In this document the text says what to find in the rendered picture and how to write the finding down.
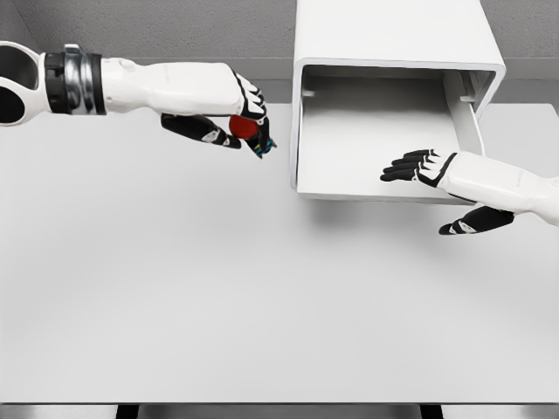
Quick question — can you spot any white cabinet drawer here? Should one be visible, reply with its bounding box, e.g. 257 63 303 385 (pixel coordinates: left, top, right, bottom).
288 69 487 207

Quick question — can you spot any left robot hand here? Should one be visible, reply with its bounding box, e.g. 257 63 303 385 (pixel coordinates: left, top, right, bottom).
159 62 273 151

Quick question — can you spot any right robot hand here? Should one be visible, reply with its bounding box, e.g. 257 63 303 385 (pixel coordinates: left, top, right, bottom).
379 148 519 237

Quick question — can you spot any white tabletop storage cabinet shell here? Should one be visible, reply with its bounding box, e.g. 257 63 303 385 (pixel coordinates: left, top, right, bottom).
292 0 507 115

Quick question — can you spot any red knob black load switch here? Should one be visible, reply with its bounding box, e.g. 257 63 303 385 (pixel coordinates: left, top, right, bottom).
228 113 279 160

